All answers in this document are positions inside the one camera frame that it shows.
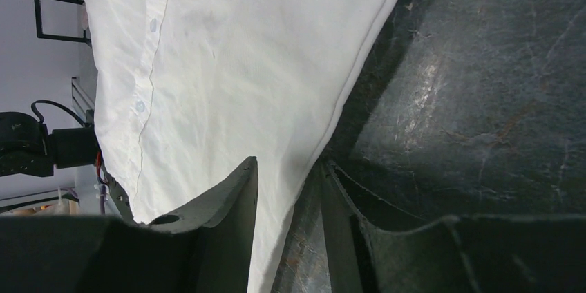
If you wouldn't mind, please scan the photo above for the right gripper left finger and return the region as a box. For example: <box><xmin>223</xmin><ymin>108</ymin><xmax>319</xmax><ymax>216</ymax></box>
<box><xmin>149</xmin><ymin>156</ymin><xmax>258</xmax><ymax>292</ymax></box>

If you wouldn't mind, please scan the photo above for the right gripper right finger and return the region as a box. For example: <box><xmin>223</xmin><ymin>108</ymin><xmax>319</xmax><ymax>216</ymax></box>
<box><xmin>321</xmin><ymin>162</ymin><xmax>458</xmax><ymax>292</ymax></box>

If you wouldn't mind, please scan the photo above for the black display frame lower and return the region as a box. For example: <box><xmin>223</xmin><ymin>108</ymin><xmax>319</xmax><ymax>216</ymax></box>
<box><xmin>34</xmin><ymin>0</ymin><xmax>91</xmax><ymax>46</ymax></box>

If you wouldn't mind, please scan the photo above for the white button shirt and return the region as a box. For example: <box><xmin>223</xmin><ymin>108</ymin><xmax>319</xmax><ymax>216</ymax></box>
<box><xmin>84</xmin><ymin>0</ymin><xmax>398</xmax><ymax>292</ymax></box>

